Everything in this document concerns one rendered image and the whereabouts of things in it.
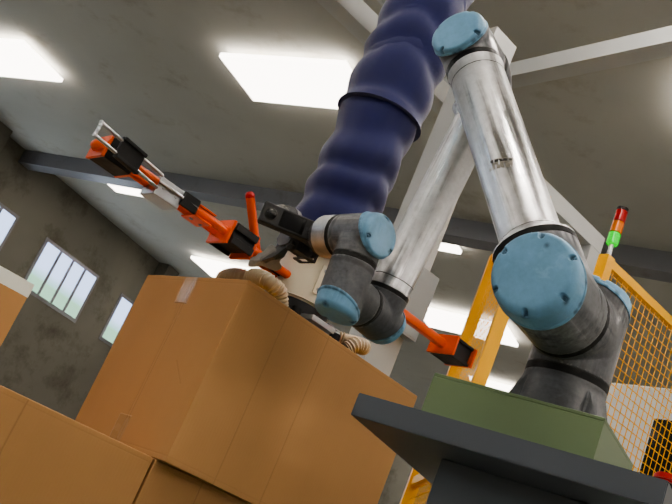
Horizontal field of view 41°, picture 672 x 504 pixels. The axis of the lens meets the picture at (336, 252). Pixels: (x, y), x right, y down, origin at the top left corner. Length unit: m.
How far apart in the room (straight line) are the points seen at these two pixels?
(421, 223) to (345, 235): 0.19
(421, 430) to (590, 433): 0.26
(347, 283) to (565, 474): 0.57
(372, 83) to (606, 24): 3.47
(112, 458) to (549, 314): 0.86
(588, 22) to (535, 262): 4.34
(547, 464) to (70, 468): 0.86
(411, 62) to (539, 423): 1.23
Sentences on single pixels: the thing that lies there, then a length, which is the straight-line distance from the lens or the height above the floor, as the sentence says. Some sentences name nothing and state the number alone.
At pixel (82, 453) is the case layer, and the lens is 1.77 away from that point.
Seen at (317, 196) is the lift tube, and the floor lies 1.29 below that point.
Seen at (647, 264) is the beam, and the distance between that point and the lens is 8.02.
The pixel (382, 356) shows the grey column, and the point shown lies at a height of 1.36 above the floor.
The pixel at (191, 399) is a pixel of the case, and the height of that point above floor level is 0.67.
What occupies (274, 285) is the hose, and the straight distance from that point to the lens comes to 2.07.
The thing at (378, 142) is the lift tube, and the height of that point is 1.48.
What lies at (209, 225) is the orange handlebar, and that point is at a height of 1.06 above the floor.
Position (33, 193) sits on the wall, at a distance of 12.64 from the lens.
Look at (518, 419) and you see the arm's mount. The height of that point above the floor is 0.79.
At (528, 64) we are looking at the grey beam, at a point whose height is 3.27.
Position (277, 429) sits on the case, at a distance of 1.97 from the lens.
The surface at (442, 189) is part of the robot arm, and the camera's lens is 1.90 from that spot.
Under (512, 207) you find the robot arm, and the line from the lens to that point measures 1.61.
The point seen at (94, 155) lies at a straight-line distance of 1.97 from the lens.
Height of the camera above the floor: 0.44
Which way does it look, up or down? 19 degrees up
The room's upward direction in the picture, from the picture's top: 23 degrees clockwise
